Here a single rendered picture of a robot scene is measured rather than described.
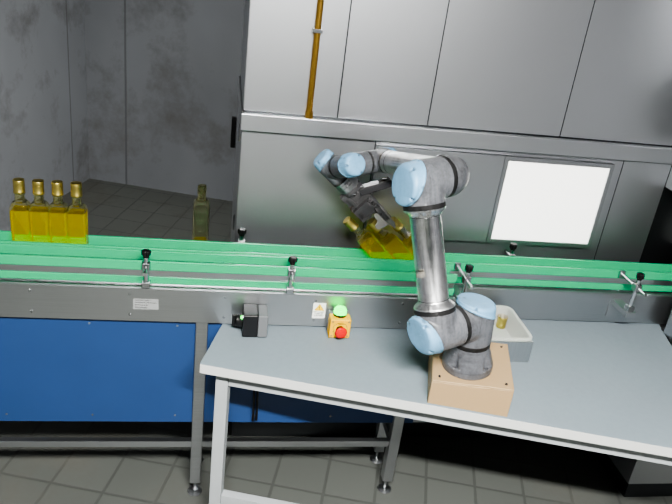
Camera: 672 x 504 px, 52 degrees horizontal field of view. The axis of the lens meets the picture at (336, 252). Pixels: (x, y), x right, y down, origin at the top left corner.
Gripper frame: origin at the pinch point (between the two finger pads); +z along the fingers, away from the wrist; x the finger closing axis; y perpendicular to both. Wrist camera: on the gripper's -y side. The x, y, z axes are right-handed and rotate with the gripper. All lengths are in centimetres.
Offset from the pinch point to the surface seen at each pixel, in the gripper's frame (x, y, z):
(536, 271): 5, -25, 51
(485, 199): -11.7, -28.6, 23.7
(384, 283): 13.7, 15.1, 8.7
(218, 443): 36, 87, 1
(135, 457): -5, 140, 6
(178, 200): -285, 141, 5
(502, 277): 4.3, -14.7, 43.9
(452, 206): -11.7, -18.1, 16.9
